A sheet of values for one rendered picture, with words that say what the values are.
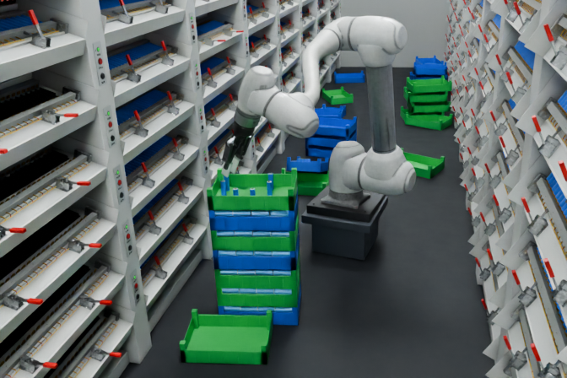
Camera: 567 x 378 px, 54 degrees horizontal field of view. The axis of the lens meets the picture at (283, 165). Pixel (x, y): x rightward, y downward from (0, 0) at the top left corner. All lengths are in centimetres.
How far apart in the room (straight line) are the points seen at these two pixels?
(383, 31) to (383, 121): 37
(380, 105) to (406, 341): 89
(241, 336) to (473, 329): 85
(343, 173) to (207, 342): 91
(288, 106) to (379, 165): 69
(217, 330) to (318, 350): 39
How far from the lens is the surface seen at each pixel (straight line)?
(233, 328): 219
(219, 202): 196
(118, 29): 182
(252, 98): 183
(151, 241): 208
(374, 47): 216
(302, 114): 178
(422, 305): 232
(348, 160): 245
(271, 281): 209
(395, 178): 236
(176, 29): 231
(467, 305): 235
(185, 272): 247
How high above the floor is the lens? 133
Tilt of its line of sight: 22 degrees down
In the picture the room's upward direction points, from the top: 2 degrees counter-clockwise
